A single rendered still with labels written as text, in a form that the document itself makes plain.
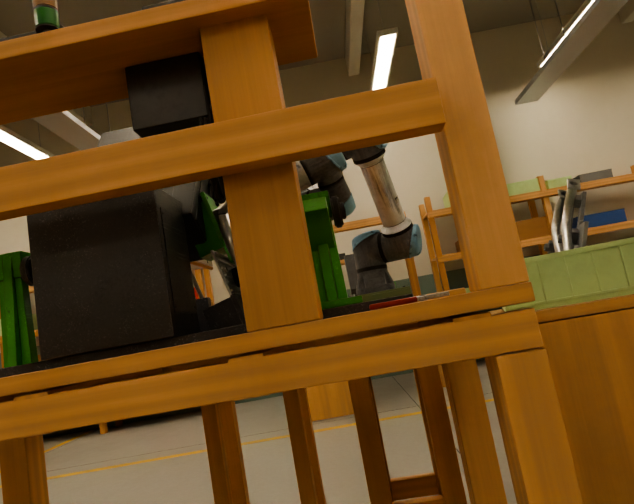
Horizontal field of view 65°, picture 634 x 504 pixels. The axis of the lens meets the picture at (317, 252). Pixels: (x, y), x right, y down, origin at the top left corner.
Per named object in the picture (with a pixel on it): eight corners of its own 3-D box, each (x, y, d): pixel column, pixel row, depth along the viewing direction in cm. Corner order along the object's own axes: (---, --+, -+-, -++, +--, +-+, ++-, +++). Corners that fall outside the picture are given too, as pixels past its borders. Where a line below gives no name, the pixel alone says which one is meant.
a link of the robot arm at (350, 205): (325, 212, 147) (310, 180, 143) (360, 202, 143) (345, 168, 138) (319, 226, 141) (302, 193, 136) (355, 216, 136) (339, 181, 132)
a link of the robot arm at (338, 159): (352, 173, 133) (339, 144, 129) (315, 192, 133) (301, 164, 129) (345, 166, 140) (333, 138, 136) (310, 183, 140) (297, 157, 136)
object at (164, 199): (86, 354, 125) (71, 223, 130) (202, 333, 124) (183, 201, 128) (39, 361, 107) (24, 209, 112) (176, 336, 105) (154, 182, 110)
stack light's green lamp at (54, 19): (44, 40, 112) (42, 22, 112) (65, 35, 111) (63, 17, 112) (30, 27, 107) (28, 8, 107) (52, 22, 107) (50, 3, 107)
